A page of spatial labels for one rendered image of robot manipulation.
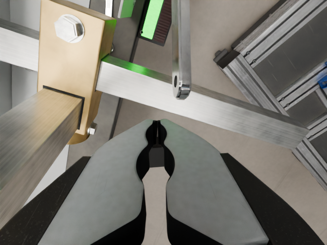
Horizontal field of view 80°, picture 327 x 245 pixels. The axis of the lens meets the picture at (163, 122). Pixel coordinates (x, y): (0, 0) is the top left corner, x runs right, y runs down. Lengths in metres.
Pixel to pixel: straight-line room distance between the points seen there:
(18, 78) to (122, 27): 0.28
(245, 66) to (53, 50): 0.80
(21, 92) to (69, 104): 0.36
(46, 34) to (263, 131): 0.23
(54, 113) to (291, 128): 0.24
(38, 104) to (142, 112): 1.01
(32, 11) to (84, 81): 0.30
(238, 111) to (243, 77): 0.70
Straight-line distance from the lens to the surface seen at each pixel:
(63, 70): 0.20
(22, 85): 0.54
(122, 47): 0.35
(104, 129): 0.42
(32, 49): 0.22
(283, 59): 1.00
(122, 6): 0.25
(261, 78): 0.98
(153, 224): 1.89
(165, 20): 0.34
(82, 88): 0.20
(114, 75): 0.20
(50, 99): 0.19
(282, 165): 1.64
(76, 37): 0.18
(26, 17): 0.49
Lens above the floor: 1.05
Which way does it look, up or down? 61 degrees down
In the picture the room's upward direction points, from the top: 178 degrees clockwise
